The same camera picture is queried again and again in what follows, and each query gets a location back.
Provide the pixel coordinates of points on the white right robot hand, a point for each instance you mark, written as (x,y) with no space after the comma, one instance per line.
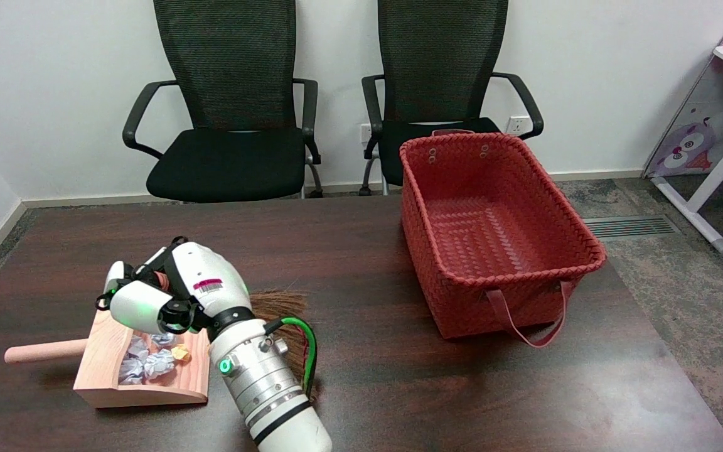
(204,276)

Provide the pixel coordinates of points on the white paper ball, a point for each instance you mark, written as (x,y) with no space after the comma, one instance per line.
(130,371)
(157,363)
(164,339)
(139,347)

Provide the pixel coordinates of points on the brown straw hand broom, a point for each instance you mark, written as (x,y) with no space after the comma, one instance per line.
(277,304)

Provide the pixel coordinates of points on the yellow paper ball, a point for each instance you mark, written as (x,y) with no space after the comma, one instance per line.
(181,353)

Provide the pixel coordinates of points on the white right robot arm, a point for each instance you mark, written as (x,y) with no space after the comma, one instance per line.
(267,389)

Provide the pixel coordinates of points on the wooden dustpan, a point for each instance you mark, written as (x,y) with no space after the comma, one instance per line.
(101,364)

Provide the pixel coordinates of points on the black mesh office chair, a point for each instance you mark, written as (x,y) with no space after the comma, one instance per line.
(437,63)
(230,63)

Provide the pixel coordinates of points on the red woven basket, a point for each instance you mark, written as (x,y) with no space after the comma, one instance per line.
(493,207)

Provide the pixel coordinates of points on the metal floor vent grille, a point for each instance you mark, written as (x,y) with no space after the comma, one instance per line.
(631,227)

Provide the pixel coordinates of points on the white pink children's desk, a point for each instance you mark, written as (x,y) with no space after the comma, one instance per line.
(691,147)

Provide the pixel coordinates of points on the white wall socket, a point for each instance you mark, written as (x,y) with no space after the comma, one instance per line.
(365,132)
(517,124)

